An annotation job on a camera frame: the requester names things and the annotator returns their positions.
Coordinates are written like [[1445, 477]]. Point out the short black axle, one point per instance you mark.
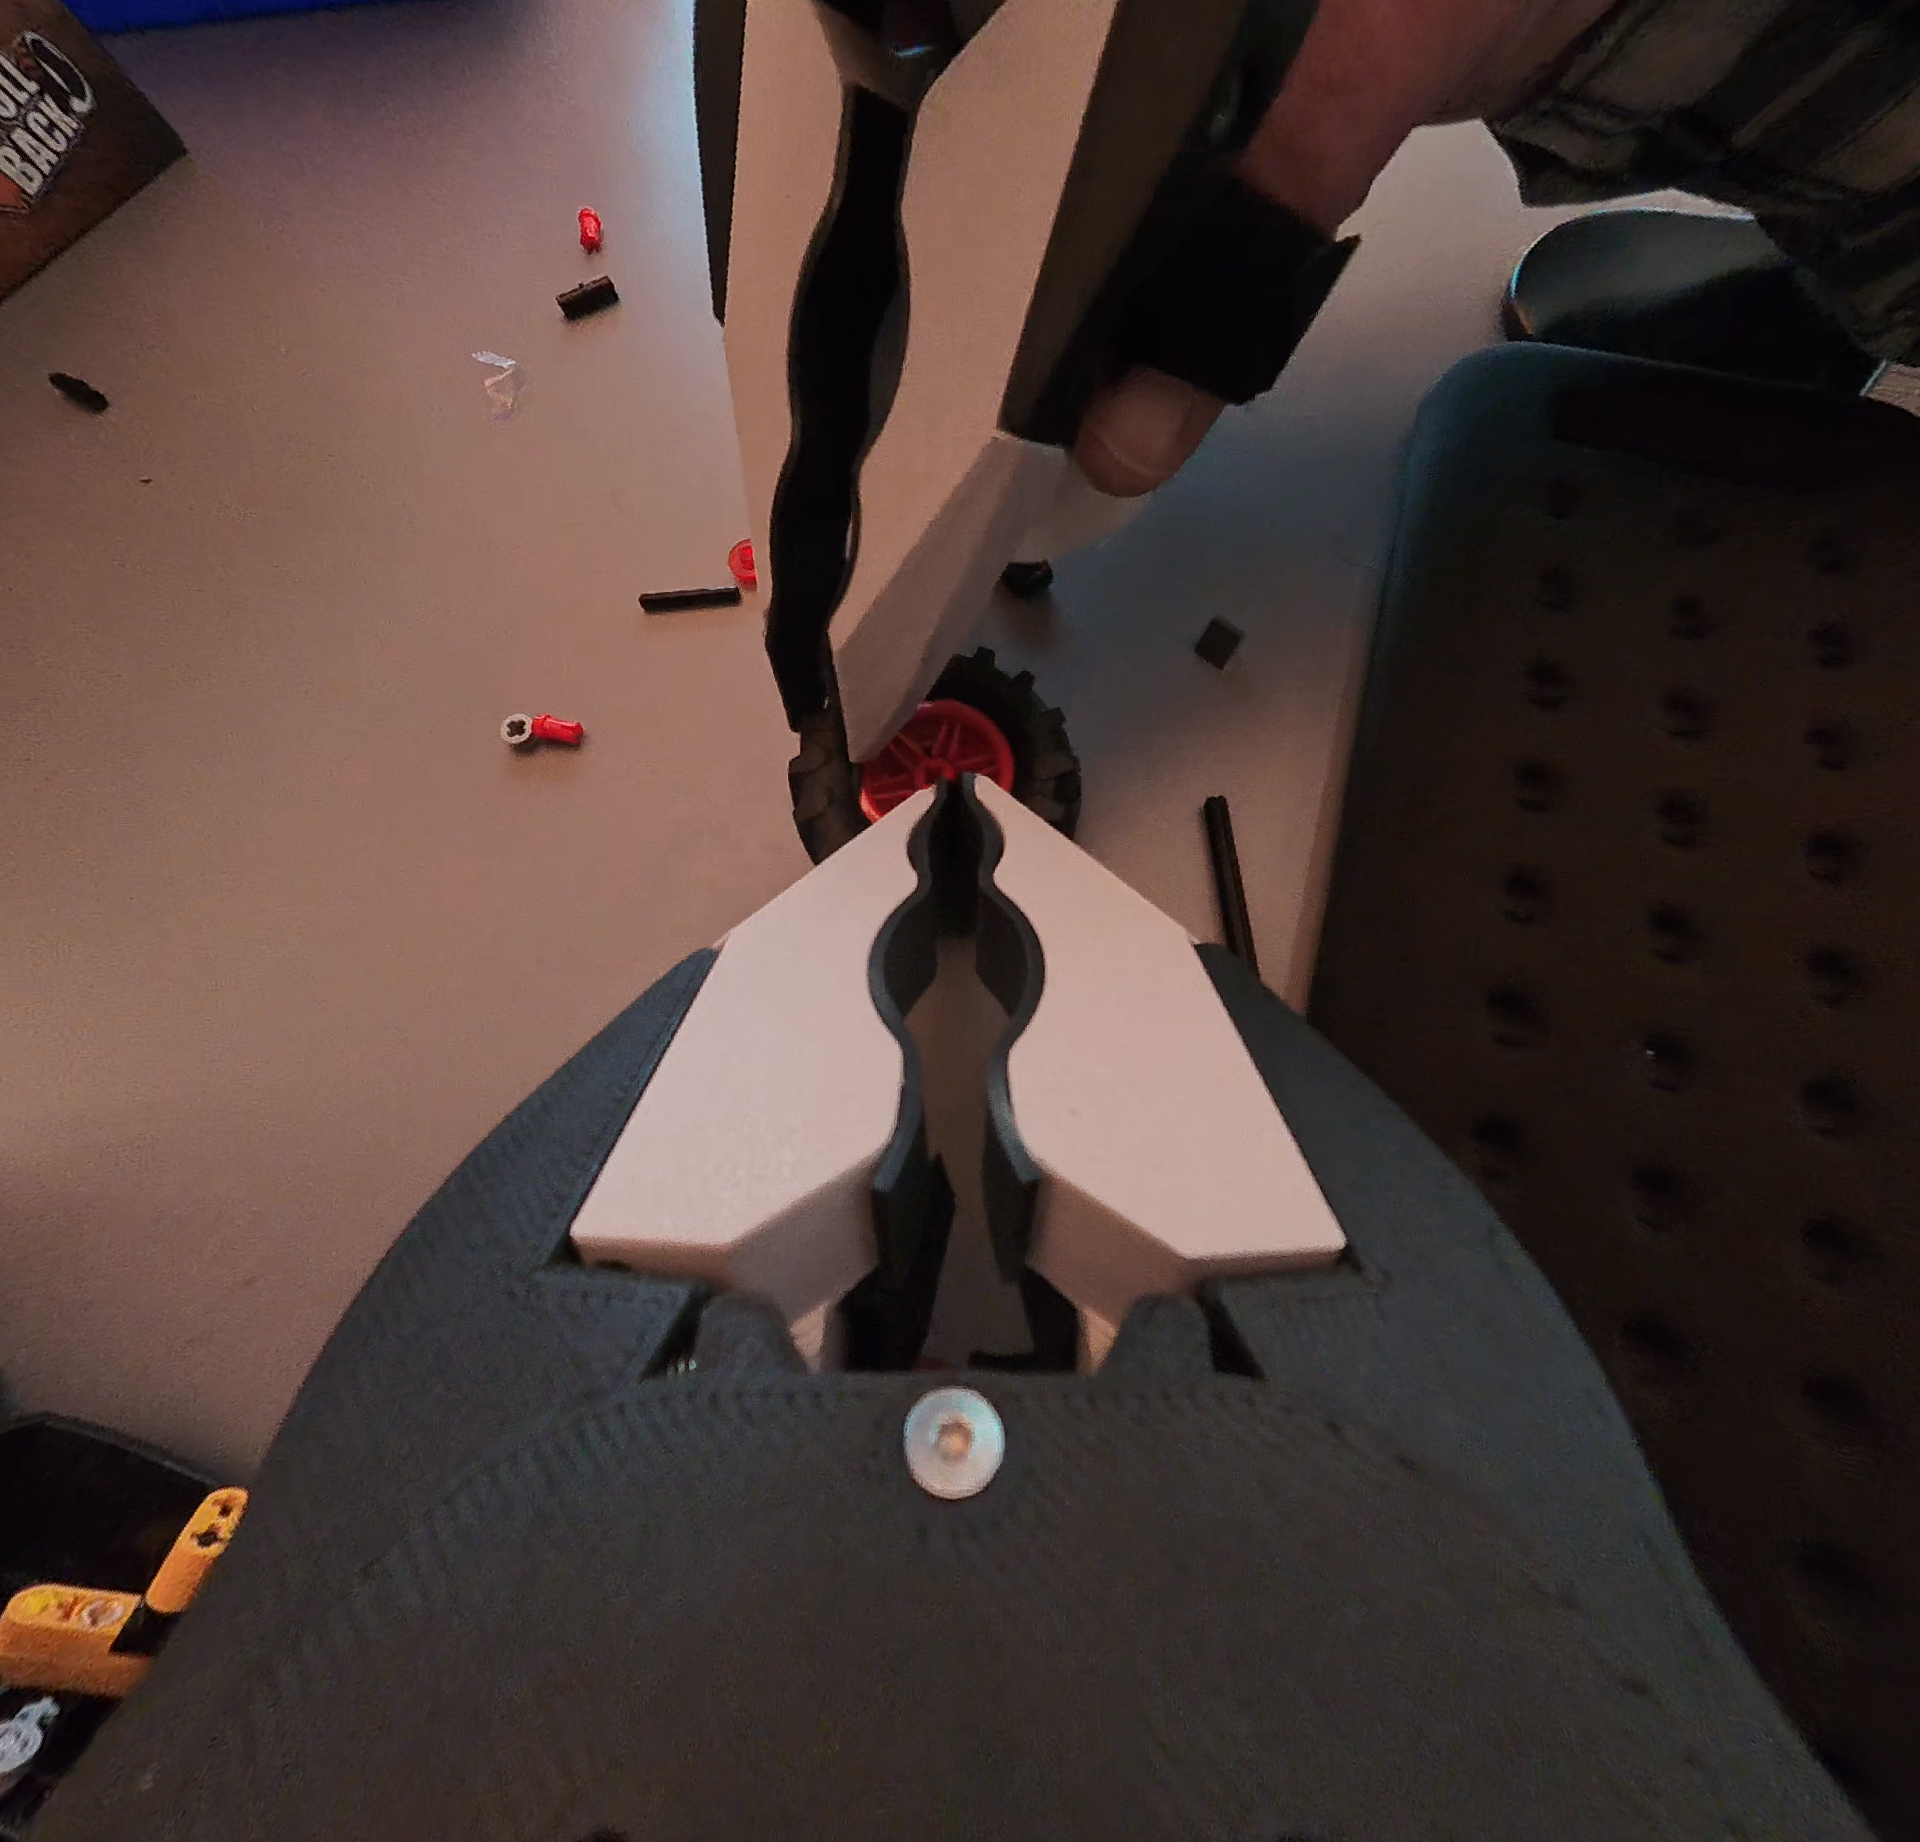
[[688, 599]]

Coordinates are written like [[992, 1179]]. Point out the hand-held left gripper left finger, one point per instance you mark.
[[750, 1092]]

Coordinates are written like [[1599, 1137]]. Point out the black chair armrest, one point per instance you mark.
[[1650, 291]]

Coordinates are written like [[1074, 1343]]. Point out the long black axle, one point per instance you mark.
[[1226, 883]]

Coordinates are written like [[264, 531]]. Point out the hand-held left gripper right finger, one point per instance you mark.
[[1153, 1108]]

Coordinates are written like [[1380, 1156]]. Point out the grey desk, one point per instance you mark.
[[299, 972]]

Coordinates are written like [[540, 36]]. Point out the brick-built monster truck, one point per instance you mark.
[[74, 1630]]

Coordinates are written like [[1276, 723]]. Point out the black square tile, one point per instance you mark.
[[1220, 642]]

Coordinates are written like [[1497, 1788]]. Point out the monster truck toy box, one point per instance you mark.
[[60, 131]]

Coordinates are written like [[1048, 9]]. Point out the person's right hand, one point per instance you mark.
[[1425, 25]]

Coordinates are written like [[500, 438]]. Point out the grey and red pin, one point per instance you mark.
[[540, 729]]

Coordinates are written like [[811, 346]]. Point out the red rim toy wheel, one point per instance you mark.
[[967, 738]]

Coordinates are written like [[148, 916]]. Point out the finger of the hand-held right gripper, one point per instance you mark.
[[779, 222], [1020, 222]]

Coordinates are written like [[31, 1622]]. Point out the dark perforated chair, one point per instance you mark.
[[1650, 972]]

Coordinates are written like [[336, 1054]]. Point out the black connector piece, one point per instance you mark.
[[586, 296], [1026, 578]]

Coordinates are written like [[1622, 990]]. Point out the clear plastic scrap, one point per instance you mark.
[[496, 381]]

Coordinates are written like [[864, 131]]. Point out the small black pin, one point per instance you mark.
[[77, 395]]

